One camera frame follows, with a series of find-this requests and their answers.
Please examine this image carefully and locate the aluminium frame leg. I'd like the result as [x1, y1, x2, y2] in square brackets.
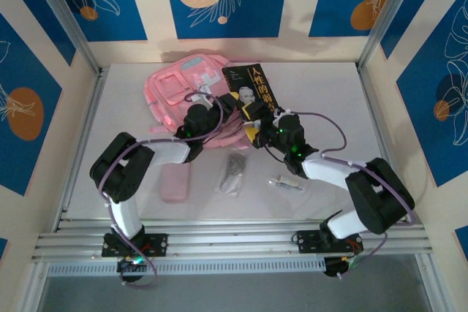
[21, 262, 50, 312]
[416, 253, 446, 312]

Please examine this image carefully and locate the pink school backpack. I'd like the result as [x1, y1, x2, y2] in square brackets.
[143, 54, 253, 151]

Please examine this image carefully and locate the aluminium side rail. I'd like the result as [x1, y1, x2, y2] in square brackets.
[53, 66, 107, 232]
[356, 63, 413, 225]

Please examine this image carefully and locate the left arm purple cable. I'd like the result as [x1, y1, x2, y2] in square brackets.
[98, 89, 224, 289]

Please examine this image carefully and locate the aluminium crossbeam rail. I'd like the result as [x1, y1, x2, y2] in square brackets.
[31, 221, 434, 264]

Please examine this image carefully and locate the black controller box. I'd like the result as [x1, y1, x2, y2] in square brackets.
[116, 256, 149, 284]
[323, 255, 361, 279]

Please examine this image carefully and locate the black book with portrait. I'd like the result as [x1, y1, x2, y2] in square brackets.
[222, 63, 282, 123]

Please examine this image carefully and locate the grey slotted cable duct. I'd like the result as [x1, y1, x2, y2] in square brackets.
[46, 256, 327, 278]

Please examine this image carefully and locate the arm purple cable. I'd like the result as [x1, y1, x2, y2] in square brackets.
[288, 109, 418, 277]
[98, 89, 224, 289]

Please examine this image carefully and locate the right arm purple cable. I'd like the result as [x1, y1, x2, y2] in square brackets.
[288, 109, 418, 277]

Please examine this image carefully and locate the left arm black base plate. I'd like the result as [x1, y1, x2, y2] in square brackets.
[100, 232, 170, 259]

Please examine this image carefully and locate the clear bag of clips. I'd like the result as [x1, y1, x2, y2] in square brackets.
[215, 149, 248, 198]

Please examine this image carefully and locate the pink pencil case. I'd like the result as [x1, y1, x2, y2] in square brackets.
[160, 164, 192, 202]

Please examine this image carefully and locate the aluminium frame post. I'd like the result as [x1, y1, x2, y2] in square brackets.
[27, 0, 107, 77]
[357, 0, 418, 72]

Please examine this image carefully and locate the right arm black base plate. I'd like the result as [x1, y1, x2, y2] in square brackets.
[291, 229, 365, 255]

